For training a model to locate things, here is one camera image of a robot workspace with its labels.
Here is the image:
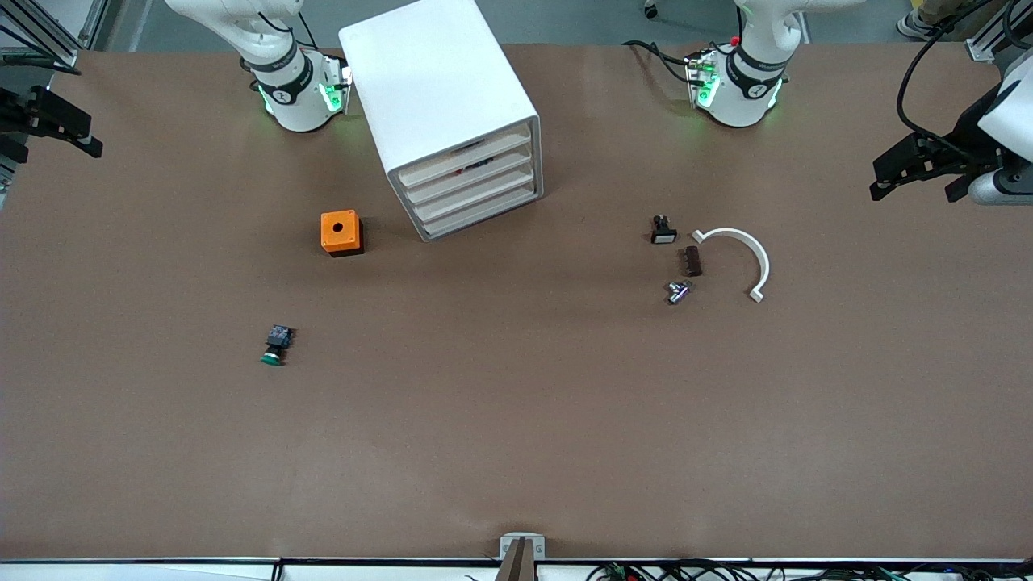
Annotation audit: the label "white curved plastic clamp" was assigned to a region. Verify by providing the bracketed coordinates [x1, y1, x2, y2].
[692, 228, 771, 303]

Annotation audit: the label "brown flat strip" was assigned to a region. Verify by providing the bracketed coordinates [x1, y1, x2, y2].
[495, 538, 537, 581]

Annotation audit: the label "bundle of cables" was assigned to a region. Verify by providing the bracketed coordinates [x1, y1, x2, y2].
[585, 559, 1033, 581]

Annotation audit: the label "grey sneaker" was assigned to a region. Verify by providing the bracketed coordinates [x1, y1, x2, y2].
[896, 8, 941, 41]

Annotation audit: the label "aluminium frame profile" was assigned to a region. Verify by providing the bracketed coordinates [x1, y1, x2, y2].
[966, 0, 1033, 64]
[0, 0, 110, 72]

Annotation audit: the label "grey metal bracket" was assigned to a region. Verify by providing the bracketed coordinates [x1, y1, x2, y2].
[500, 533, 546, 562]

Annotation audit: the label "orange box with hole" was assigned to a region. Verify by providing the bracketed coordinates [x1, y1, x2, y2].
[320, 210, 366, 257]

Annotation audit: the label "person leg beige trousers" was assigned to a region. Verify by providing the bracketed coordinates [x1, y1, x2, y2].
[916, 0, 981, 25]

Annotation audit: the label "black base power cable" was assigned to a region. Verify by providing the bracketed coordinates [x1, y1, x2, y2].
[621, 39, 696, 86]

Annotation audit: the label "green push button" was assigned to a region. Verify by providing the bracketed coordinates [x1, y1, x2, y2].
[261, 324, 295, 366]

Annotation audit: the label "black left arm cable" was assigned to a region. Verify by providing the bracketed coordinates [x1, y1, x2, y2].
[896, 0, 1010, 148]

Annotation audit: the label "white table edge rail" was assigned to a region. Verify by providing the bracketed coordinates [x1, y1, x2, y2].
[0, 557, 1033, 581]

